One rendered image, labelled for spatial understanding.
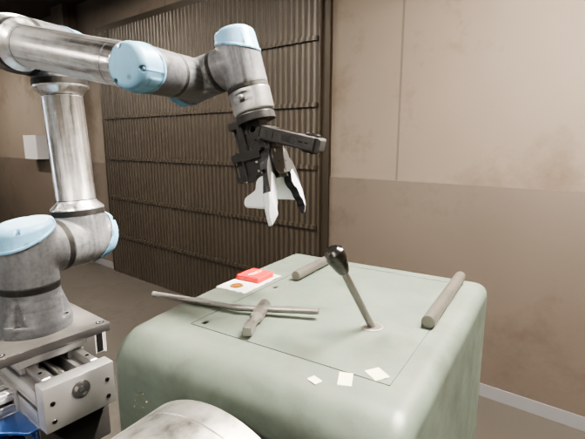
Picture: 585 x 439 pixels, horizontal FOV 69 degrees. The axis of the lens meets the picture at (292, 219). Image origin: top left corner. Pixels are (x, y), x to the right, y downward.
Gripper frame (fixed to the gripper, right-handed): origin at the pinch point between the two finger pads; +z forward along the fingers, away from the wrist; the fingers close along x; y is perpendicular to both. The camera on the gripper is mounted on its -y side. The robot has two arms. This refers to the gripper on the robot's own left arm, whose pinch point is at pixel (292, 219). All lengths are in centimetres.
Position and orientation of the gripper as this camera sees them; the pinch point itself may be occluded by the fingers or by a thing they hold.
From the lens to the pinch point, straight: 77.4
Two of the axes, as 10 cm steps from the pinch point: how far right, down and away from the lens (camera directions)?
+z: 2.5, 9.7, 0.7
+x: -3.8, 1.6, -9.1
